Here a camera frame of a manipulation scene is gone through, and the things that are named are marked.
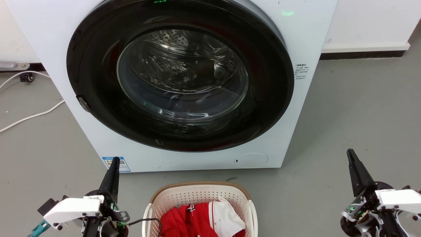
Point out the black round washer door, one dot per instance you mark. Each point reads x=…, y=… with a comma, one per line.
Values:
x=98, y=98

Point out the black wall baseboard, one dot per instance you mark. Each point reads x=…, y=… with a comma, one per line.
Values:
x=361, y=55

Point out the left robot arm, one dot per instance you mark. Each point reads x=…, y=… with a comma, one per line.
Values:
x=90, y=228

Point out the red garment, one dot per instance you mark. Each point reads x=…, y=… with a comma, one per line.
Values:
x=187, y=220

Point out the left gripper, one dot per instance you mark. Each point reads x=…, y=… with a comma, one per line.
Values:
x=75, y=209

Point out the round white filter cover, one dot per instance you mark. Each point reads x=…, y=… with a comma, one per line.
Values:
x=251, y=160

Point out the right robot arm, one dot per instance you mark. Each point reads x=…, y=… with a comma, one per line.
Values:
x=393, y=225

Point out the white plastic laundry basket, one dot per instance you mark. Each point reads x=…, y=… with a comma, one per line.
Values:
x=184, y=196

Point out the grey metal bar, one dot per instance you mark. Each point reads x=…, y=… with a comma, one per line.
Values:
x=13, y=65

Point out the black caster wheel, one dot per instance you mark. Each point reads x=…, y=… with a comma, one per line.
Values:
x=27, y=77

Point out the small printed text sticker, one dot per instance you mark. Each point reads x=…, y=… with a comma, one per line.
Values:
x=301, y=71

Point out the blue energy label sticker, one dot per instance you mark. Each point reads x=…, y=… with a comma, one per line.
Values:
x=124, y=164

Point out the white garment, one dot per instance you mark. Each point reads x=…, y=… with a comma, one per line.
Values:
x=227, y=217

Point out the white front-load washing machine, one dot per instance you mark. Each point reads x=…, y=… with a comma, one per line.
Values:
x=306, y=39

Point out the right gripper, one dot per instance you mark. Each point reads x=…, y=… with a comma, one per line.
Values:
x=394, y=199

